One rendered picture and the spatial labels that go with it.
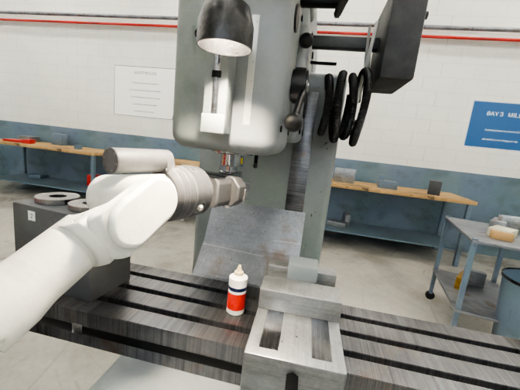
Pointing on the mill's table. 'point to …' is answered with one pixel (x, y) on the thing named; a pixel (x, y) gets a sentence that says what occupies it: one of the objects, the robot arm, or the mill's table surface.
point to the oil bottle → (237, 292)
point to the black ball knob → (306, 40)
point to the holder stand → (104, 281)
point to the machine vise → (293, 346)
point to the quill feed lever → (292, 123)
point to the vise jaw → (300, 298)
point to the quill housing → (264, 22)
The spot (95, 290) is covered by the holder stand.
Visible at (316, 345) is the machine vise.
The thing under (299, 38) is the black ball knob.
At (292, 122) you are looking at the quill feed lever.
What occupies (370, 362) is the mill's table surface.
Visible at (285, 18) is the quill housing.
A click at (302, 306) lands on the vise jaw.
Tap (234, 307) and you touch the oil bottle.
